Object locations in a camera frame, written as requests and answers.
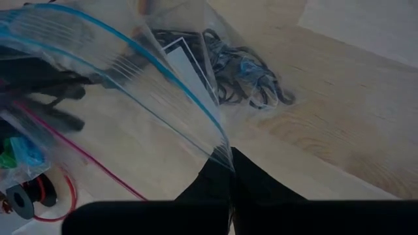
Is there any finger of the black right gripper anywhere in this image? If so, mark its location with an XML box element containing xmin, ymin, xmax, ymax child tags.
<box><xmin>0</xmin><ymin>57</ymin><xmax>95</xmax><ymax>102</ymax></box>
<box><xmin>19</xmin><ymin>101</ymin><xmax>86</xmax><ymax>132</ymax></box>

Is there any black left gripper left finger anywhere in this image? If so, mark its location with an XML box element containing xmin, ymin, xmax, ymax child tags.
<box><xmin>176</xmin><ymin>156</ymin><xmax>233</xmax><ymax>200</ymax></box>

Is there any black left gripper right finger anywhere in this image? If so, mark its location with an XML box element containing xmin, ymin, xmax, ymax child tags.
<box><xmin>232</xmin><ymin>147</ymin><xmax>306</xmax><ymax>202</ymax></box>

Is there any blue rubber bands pile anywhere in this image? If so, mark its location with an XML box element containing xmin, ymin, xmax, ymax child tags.
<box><xmin>9</xmin><ymin>136</ymin><xmax>46</xmax><ymax>168</ymax></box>

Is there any green rubber bands pile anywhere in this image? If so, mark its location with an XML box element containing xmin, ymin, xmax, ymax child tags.
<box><xmin>0</xmin><ymin>138</ymin><xmax>17</xmax><ymax>170</ymax></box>

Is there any clear plastic bags pile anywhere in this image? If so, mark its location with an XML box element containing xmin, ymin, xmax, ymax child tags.
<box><xmin>0</xmin><ymin>0</ymin><xmax>297</xmax><ymax>202</ymax></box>

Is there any dark purple rubber bands pile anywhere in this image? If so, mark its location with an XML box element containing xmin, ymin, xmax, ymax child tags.
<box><xmin>153</xmin><ymin>28</ymin><xmax>297</xmax><ymax>110</ymax></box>

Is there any black spool of red wire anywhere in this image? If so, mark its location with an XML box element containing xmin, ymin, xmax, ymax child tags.
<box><xmin>0</xmin><ymin>172</ymin><xmax>78</xmax><ymax>223</ymax></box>

